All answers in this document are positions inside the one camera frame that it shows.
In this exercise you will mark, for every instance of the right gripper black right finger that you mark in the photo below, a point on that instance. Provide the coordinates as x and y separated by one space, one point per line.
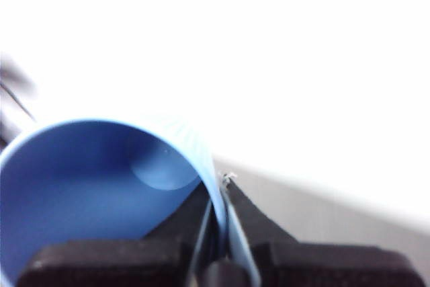
319 267

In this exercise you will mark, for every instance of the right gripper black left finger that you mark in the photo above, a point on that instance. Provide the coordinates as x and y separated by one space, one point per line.
107 263

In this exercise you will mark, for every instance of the blue ribbed cup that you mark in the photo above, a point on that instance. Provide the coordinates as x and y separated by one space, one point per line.
84 183

